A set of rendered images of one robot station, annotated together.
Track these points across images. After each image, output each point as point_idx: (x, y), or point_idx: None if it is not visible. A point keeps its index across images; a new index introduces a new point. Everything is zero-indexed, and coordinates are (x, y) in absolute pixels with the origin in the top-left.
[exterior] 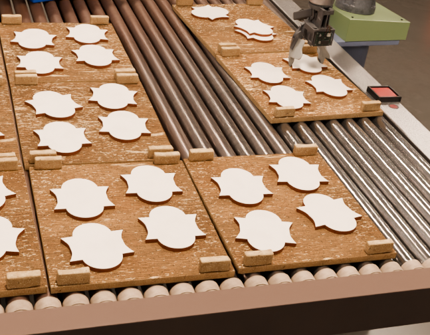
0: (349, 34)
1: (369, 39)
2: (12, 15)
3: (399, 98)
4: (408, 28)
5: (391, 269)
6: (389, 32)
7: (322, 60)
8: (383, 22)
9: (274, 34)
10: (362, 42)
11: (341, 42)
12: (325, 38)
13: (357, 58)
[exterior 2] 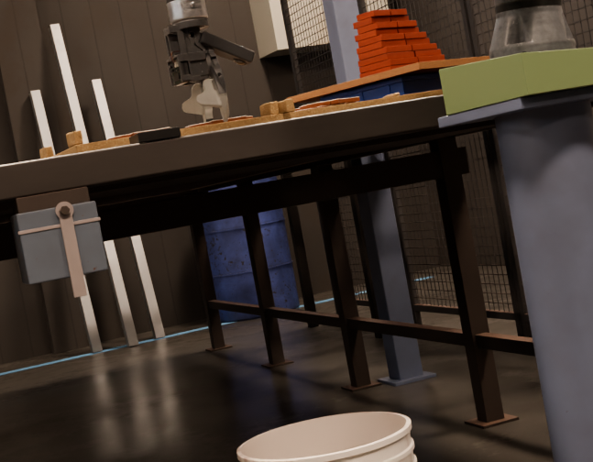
0: (447, 100)
1: (475, 104)
2: None
3: (137, 136)
4: (522, 68)
5: None
6: (498, 84)
7: (222, 114)
8: (481, 65)
9: (318, 106)
10: (468, 112)
11: (444, 118)
12: (177, 71)
13: (510, 155)
